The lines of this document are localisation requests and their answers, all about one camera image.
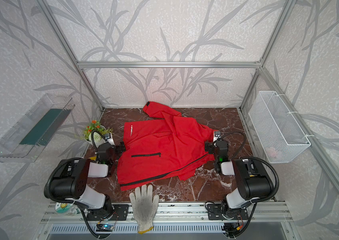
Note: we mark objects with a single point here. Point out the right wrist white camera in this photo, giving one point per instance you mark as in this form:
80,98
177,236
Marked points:
216,135

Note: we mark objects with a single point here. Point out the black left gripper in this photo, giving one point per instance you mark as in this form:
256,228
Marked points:
118,148

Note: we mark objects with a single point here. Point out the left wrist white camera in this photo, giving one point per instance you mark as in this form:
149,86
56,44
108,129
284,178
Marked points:
108,138

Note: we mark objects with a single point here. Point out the pink object in basket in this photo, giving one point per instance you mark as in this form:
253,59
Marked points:
273,153

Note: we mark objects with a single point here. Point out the red X-Sport jacket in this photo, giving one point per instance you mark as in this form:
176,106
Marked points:
166,146

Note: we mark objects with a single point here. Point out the potted artificial flower plant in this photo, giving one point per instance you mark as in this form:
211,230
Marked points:
95,132

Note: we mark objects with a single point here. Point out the wrist white camera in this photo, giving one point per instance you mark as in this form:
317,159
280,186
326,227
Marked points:
108,138
216,135

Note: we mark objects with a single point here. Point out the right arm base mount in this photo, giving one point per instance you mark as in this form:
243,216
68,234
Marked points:
221,211

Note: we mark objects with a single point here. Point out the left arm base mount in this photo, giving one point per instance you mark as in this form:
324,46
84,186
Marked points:
117,212

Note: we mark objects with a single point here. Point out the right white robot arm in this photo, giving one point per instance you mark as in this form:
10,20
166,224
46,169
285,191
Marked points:
256,179

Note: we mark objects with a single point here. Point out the white wire mesh basket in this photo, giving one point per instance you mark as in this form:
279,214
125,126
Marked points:
276,126

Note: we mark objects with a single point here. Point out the clear plastic wall tray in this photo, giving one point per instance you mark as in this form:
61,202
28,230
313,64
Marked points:
26,140

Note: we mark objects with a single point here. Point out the white knit work glove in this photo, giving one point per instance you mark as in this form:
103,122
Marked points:
144,205

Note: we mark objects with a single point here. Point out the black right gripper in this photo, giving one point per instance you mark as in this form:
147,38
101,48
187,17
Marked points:
210,147

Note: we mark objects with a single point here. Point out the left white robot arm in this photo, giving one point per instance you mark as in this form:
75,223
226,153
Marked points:
68,181

